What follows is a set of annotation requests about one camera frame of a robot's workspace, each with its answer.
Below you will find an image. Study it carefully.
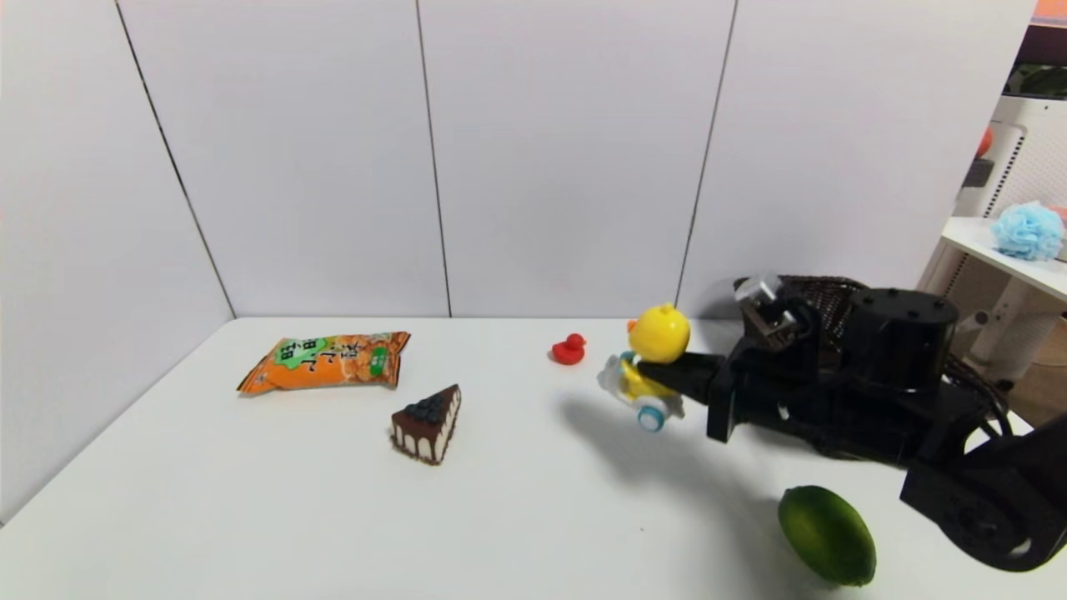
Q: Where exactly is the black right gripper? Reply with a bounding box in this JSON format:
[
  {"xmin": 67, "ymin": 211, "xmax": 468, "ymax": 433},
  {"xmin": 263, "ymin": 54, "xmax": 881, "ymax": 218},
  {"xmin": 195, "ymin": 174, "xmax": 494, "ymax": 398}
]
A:
[{"xmin": 636, "ymin": 335, "xmax": 823, "ymax": 443}]

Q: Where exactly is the yellow duck toy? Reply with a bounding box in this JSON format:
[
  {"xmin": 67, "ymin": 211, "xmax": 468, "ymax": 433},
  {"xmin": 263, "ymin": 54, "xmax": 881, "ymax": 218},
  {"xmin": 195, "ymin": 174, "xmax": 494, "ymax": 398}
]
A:
[{"xmin": 597, "ymin": 302, "xmax": 693, "ymax": 433}]

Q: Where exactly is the brown wicker basket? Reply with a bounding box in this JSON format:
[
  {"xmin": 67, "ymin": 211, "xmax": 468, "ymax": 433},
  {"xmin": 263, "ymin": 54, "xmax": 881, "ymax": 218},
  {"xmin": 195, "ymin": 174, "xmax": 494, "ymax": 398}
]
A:
[{"xmin": 734, "ymin": 275, "xmax": 1014, "ymax": 459}]

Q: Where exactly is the green lime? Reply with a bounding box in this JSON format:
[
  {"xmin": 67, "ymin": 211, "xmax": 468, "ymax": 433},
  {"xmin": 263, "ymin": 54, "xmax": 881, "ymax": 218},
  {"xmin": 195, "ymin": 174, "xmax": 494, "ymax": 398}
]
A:
[{"xmin": 779, "ymin": 485, "xmax": 878, "ymax": 587}]

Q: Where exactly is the chocolate cake slice toy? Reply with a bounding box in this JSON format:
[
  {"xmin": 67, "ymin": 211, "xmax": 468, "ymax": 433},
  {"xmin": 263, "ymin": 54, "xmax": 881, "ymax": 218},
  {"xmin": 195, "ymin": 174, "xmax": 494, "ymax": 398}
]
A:
[{"xmin": 390, "ymin": 384, "xmax": 462, "ymax": 466}]

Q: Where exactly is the white stand with knobs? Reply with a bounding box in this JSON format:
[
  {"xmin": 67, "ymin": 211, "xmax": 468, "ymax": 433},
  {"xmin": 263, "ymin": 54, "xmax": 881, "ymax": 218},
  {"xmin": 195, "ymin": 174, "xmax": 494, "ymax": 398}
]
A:
[{"xmin": 967, "ymin": 279, "xmax": 1053, "ymax": 384}]

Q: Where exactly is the white side table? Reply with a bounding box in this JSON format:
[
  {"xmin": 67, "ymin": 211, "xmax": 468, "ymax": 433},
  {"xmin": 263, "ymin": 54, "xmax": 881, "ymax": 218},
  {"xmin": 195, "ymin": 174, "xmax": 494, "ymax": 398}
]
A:
[{"xmin": 917, "ymin": 217, "xmax": 1067, "ymax": 388}]

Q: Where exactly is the blue bath pouf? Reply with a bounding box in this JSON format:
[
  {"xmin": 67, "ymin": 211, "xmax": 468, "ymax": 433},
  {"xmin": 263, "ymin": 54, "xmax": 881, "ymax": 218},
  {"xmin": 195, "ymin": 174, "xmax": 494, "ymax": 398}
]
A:
[{"xmin": 990, "ymin": 202, "xmax": 1066, "ymax": 263}]

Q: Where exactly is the orange snack bag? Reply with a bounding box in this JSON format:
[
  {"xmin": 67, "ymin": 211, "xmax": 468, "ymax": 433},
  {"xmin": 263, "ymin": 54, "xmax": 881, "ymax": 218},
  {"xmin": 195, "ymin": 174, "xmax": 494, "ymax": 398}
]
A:
[{"xmin": 238, "ymin": 332, "xmax": 412, "ymax": 395}]

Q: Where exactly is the white perforated appliance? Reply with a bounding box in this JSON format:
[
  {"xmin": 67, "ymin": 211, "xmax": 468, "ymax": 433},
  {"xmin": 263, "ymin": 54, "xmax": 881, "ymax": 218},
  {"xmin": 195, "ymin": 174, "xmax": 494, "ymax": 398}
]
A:
[{"xmin": 954, "ymin": 96, "xmax": 1067, "ymax": 222}]

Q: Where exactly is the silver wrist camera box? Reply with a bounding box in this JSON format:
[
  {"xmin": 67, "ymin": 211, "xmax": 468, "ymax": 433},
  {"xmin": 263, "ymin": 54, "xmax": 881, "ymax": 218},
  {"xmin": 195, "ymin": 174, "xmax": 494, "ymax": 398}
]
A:
[{"xmin": 736, "ymin": 275, "xmax": 805, "ymax": 351}]

